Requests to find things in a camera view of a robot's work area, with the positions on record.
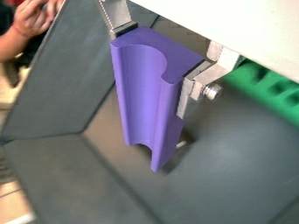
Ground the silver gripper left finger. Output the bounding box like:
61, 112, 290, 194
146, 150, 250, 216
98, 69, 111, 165
95, 0, 137, 39

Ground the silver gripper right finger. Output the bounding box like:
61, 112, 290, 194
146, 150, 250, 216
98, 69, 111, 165
176, 41, 242, 119

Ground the purple arch block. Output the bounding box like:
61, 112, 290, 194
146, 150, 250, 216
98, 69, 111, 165
109, 26, 202, 172

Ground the person's bare forearm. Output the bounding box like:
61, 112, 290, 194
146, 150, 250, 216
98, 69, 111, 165
0, 24, 29, 62

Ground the green foam shape board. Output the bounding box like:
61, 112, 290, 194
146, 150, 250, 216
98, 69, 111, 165
222, 59, 299, 127

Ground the person's bare hand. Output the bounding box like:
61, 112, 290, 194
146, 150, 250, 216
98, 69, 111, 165
13, 0, 65, 38

